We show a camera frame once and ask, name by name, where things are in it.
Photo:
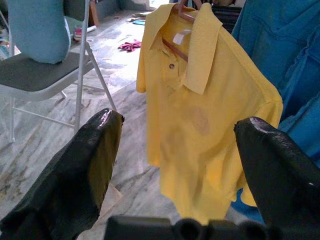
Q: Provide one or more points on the blue shirt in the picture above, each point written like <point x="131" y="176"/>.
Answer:
<point x="275" y="37"/>

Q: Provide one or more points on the black metal drying rack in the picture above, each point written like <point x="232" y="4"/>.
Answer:
<point x="226" y="17"/>

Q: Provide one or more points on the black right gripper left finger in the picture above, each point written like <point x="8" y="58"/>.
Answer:
<point x="62" y="187"/>

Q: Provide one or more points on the magenta cloth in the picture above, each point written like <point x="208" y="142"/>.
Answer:
<point x="130" y="46"/>

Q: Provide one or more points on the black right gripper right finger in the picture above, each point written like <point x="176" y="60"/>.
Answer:
<point x="280" y="175"/>

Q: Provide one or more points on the blue slipper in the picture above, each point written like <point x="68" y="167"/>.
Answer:
<point x="138" y="22"/>

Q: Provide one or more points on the pink plastic hanger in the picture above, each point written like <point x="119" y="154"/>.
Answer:
<point x="183" y="15"/>

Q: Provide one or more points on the yellow polo shirt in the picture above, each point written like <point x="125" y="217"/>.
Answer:
<point x="200" y="125"/>

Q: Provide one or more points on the printed round tin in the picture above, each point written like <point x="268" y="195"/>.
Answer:
<point x="78" y="32"/>

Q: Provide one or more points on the light blue cushion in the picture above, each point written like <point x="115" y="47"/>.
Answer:
<point x="37" y="30"/>

